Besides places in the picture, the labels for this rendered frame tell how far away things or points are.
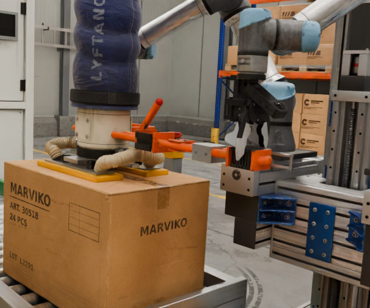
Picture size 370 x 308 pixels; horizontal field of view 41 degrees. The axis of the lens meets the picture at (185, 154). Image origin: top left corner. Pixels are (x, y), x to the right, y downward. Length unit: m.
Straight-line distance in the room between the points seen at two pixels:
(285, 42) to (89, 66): 0.63
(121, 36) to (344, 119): 0.75
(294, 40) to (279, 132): 0.54
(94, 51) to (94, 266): 0.63
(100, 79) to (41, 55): 9.73
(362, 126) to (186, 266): 0.70
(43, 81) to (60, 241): 9.80
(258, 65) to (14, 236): 1.03
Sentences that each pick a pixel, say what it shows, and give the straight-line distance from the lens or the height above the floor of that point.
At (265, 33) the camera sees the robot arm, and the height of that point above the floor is 1.37.
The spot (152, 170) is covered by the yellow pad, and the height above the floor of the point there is 0.96.
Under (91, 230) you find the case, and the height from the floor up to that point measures 0.83.
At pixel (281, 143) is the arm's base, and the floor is 1.07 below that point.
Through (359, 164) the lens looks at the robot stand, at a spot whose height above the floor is 1.02.
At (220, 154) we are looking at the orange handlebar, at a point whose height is 1.07.
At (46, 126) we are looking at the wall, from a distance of 11.20.
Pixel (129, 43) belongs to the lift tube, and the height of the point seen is 1.36.
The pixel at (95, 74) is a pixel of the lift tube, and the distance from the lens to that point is 1.56.
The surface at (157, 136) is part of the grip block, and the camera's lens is 1.42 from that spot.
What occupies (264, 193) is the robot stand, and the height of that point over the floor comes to 0.91.
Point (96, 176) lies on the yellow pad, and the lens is 1.47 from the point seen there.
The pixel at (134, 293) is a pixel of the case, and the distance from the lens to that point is 1.48.
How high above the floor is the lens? 1.24
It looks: 8 degrees down
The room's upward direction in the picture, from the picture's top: 3 degrees clockwise
